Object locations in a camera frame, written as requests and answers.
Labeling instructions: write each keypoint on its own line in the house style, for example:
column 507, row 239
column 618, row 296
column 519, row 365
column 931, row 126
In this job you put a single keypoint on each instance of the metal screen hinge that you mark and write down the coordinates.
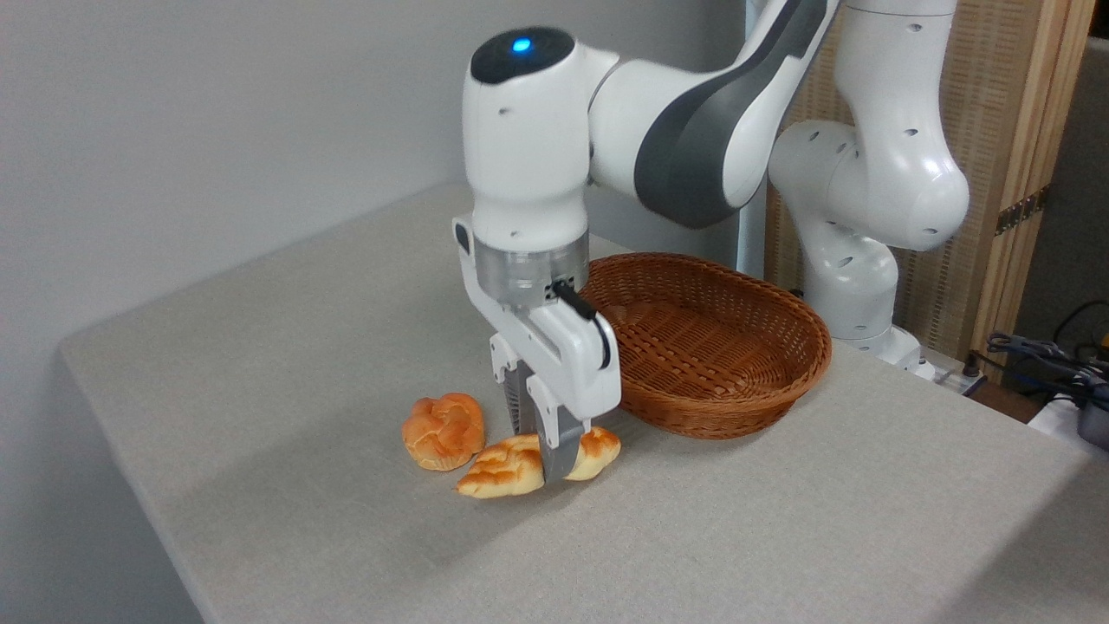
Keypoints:
column 1022, row 211

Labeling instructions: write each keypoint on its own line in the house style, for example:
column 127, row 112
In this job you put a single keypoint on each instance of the brown wicker basket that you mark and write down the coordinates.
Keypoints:
column 719, row 364

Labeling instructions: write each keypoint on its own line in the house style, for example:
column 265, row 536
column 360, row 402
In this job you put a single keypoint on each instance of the long braided bread loaf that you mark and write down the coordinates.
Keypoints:
column 502, row 468

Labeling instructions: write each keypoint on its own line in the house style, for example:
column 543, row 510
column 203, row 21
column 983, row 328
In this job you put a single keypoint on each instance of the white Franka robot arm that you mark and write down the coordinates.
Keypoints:
column 537, row 147

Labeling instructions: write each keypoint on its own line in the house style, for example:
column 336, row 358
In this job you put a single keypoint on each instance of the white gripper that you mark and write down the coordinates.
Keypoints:
column 572, row 364

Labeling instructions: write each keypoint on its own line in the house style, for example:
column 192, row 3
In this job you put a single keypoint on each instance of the round knotted bread roll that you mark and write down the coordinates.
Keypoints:
column 444, row 432

